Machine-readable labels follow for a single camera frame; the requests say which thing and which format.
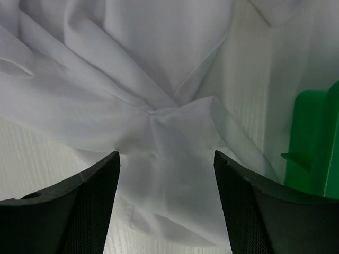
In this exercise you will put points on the white t shirt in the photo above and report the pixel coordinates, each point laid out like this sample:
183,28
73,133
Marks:
103,76

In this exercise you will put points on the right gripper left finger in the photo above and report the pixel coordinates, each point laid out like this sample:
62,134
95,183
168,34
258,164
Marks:
72,216

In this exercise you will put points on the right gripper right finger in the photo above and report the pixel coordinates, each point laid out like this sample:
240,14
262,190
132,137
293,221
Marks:
263,216

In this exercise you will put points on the green plastic bin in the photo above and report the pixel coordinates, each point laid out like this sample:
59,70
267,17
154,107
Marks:
312,158

